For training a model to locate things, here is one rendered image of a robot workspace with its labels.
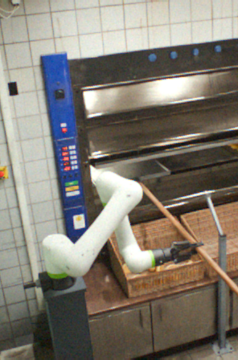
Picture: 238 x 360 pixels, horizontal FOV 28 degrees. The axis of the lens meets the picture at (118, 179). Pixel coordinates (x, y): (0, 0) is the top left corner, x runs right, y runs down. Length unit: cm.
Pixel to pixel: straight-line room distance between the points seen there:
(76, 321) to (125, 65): 166
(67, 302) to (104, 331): 97
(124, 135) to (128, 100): 25
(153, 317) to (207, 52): 184
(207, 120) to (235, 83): 33
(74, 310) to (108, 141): 131
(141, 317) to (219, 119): 150
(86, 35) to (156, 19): 47
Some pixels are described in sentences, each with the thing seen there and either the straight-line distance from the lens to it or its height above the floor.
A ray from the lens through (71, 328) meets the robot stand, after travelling 250.
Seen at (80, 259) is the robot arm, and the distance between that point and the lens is 215.
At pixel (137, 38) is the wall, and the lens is 322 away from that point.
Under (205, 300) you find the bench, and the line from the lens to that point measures 349.
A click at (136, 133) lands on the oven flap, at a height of 154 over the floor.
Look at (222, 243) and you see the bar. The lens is 322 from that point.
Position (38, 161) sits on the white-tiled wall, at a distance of 324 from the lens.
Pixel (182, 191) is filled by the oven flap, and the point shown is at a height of 102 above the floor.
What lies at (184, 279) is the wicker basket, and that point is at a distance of 337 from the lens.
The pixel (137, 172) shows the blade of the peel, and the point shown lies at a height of 119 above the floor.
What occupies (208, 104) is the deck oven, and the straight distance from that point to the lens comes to 351.
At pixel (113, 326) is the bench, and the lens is 333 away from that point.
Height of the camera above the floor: 257
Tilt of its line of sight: 23 degrees down
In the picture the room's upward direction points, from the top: 5 degrees counter-clockwise
